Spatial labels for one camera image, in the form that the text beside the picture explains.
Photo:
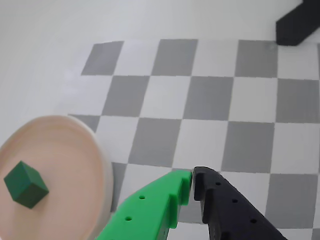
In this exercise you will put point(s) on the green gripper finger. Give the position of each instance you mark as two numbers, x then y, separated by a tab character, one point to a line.
150	207

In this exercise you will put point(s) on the dark green dice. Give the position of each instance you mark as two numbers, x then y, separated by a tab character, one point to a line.
25	185

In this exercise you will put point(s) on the grey white checkered mat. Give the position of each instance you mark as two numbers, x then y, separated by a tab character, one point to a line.
210	100

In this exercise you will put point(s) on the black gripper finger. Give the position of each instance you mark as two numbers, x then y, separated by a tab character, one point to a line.
225	212

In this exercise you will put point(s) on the beige round plate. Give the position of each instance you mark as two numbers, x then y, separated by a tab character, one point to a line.
65	162

